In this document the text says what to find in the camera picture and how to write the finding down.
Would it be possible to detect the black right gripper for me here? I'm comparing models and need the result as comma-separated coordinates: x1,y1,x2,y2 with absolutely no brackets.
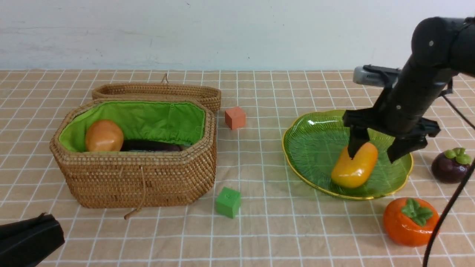
343,93,441,163

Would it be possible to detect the yellow orange toy mango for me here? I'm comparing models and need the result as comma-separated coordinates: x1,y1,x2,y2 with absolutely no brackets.
330,142,379,189

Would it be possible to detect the dark purple toy mangosteen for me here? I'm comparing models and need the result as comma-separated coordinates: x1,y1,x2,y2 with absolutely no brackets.
431,147,473,184

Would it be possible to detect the orange toy persimmon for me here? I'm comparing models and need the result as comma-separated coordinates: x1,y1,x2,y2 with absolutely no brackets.
383,197,439,247

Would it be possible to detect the purple toy eggplant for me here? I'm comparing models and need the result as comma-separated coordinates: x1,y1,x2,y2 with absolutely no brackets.
120,139,183,152

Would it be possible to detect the orange brown toy potato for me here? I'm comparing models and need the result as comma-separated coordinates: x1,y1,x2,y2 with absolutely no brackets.
85,119,124,152

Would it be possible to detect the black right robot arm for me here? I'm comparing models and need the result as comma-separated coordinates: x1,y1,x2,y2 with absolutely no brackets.
343,17,475,162

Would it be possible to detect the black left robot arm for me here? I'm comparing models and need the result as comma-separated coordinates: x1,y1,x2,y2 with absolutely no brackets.
1,126,377,267

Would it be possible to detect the green glass leaf plate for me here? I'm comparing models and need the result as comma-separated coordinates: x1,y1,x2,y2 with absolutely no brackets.
282,109,414,201

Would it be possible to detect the beige checkered tablecloth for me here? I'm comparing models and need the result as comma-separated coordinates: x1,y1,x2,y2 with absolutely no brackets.
0,69,475,267

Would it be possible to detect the orange foam cube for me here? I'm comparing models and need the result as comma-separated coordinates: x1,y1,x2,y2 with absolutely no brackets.
225,106,246,130

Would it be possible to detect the green foam cube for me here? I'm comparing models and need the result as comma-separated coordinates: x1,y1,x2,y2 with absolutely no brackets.
215,187,241,218

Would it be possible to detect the woven wicker basket lid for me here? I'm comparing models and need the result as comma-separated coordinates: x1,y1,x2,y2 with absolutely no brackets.
91,74,221,112

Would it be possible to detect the woven wicker basket green lining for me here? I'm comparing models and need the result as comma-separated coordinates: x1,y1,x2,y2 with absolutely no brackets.
50,98,218,209

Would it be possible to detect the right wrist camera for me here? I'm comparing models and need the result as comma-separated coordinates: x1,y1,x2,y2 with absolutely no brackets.
353,65,401,88

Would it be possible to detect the black right camera cable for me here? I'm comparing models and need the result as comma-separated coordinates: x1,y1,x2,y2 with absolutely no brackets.
422,80,475,267

